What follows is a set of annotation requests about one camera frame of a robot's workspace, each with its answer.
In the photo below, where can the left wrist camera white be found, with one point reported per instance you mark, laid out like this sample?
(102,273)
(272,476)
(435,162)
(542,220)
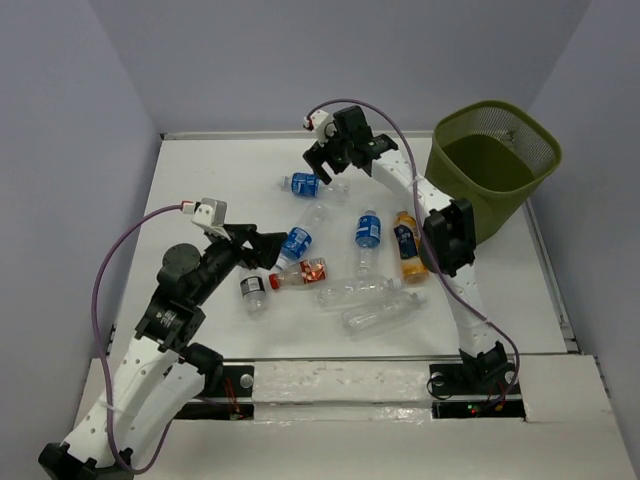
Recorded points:
(209,215)

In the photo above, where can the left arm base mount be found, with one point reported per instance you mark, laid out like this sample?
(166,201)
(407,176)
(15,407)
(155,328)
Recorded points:
(227,397)

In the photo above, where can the small black cap bottle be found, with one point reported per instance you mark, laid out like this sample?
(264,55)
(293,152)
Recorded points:
(253,293)

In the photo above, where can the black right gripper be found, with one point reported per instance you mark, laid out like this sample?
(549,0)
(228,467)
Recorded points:
(317,153)

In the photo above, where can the red cap red label bottle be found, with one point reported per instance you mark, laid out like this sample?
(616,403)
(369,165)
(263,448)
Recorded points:
(301,274)

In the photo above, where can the orange juice bottle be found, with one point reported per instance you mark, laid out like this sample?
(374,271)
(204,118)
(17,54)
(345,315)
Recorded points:
(405,232)

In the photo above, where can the blue label bottle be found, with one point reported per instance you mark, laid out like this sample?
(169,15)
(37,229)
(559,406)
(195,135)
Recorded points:
(302,235)
(308,186)
(367,240)

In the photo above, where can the clear bottle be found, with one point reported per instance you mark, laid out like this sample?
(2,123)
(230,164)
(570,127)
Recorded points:
(384,314)
(356,290)

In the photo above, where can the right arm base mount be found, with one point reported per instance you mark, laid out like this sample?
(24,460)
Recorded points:
(454,398)

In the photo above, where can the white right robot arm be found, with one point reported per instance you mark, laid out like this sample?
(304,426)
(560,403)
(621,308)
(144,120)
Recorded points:
(446,230)

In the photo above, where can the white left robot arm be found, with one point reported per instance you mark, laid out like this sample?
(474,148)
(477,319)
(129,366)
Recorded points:
(162,369)

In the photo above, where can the green mesh waste bin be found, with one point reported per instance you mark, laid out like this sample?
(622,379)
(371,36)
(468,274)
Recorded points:
(493,154)

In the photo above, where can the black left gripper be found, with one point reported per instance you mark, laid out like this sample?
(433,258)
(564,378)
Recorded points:
(266,245)

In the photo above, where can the clear bottle upper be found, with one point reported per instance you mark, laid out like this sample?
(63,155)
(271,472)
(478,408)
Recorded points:
(356,290)

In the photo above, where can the clear bottle lower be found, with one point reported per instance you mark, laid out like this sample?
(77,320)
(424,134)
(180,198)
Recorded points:
(384,314)

